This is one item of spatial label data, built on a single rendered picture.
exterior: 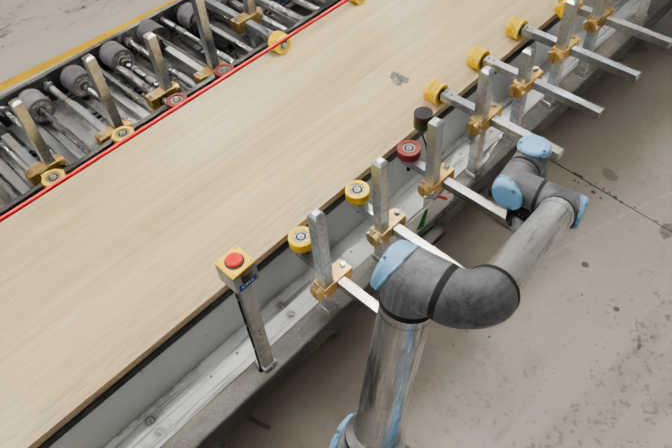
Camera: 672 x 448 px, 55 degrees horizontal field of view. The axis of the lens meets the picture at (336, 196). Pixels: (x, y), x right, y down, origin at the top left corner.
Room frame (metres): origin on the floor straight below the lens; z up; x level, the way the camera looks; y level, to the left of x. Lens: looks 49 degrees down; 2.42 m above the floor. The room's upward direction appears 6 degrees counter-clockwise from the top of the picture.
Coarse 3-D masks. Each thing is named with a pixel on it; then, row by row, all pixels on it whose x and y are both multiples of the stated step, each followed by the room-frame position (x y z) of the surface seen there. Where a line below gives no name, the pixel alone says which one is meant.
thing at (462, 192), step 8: (416, 168) 1.47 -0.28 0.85; (424, 168) 1.46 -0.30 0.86; (424, 176) 1.45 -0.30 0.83; (448, 184) 1.38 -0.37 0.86; (456, 184) 1.37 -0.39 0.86; (456, 192) 1.35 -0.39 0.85; (464, 192) 1.34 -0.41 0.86; (472, 192) 1.33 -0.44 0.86; (464, 200) 1.32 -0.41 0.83; (472, 200) 1.30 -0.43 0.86; (480, 200) 1.30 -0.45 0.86; (480, 208) 1.28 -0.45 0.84; (488, 208) 1.26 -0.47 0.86; (496, 208) 1.26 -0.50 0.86; (496, 216) 1.23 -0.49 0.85; (504, 216) 1.22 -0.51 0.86; (504, 224) 1.21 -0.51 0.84
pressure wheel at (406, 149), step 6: (402, 144) 1.53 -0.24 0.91; (408, 144) 1.53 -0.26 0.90; (414, 144) 1.53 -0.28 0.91; (402, 150) 1.51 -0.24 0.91; (408, 150) 1.51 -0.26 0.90; (414, 150) 1.50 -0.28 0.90; (420, 150) 1.50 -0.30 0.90; (402, 156) 1.49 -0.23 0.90; (408, 156) 1.48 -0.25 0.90; (414, 156) 1.48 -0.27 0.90; (408, 162) 1.48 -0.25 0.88; (408, 168) 1.51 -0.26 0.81
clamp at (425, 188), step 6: (450, 168) 1.44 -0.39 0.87; (444, 174) 1.41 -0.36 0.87; (450, 174) 1.42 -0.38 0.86; (420, 186) 1.37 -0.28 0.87; (426, 186) 1.37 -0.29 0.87; (432, 186) 1.37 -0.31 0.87; (438, 186) 1.38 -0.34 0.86; (420, 192) 1.37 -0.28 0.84; (426, 192) 1.35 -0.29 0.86; (438, 192) 1.38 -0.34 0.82
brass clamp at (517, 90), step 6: (534, 72) 1.76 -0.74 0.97; (540, 72) 1.76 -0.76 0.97; (534, 78) 1.73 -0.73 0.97; (540, 78) 1.76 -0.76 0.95; (516, 84) 1.71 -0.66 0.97; (522, 84) 1.71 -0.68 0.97; (528, 84) 1.70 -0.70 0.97; (510, 90) 1.71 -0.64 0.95; (516, 90) 1.69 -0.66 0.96; (522, 90) 1.69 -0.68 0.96; (528, 90) 1.71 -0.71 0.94; (516, 96) 1.69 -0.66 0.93; (522, 96) 1.69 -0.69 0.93
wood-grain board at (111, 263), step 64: (384, 0) 2.43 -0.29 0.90; (448, 0) 2.38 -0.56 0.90; (512, 0) 2.33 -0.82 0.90; (256, 64) 2.06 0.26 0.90; (320, 64) 2.02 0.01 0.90; (384, 64) 1.98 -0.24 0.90; (448, 64) 1.95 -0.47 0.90; (192, 128) 1.73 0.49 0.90; (256, 128) 1.69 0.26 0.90; (320, 128) 1.66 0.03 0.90; (384, 128) 1.63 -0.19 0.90; (64, 192) 1.47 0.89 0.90; (128, 192) 1.44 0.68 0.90; (192, 192) 1.42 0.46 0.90; (256, 192) 1.39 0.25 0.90; (320, 192) 1.36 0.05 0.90; (0, 256) 1.23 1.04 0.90; (64, 256) 1.21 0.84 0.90; (128, 256) 1.18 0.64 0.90; (192, 256) 1.16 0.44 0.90; (256, 256) 1.13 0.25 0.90; (0, 320) 1.00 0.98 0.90; (64, 320) 0.98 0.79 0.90; (128, 320) 0.96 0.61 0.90; (0, 384) 0.80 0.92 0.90; (64, 384) 0.78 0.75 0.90
